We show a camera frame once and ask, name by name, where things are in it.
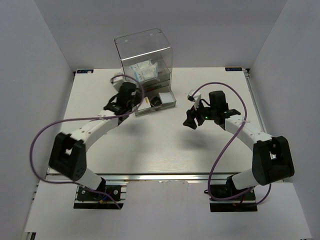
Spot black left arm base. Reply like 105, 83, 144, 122
73, 180, 128, 210

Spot blue label right corner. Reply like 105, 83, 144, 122
225, 67, 243, 72

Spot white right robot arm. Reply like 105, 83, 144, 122
183, 90, 295, 200

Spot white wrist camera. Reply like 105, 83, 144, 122
187, 90, 202, 110
110, 76, 125, 92

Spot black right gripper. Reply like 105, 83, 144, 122
183, 98, 217, 130

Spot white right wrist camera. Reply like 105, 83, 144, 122
187, 90, 202, 110

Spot black square compact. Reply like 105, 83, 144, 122
150, 96, 162, 107

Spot white square card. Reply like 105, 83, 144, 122
158, 92, 175, 104

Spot blue label corner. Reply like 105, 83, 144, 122
76, 69, 94, 74
225, 67, 243, 72

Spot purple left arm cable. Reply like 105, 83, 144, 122
29, 74, 146, 210

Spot clear acrylic drawer organizer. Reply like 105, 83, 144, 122
114, 28, 176, 116

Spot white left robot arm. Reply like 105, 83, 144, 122
49, 82, 142, 200

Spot blue label left corner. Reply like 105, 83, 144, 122
76, 69, 94, 74

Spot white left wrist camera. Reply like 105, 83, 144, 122
110, 76, 125, 92

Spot cotton pad packet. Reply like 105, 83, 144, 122
127, 68, 158, 85
129, 59, 158, 76

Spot white card with yellow mark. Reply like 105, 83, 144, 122
138, 97, 151, 111

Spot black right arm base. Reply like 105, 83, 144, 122
203, 180, 258, 213

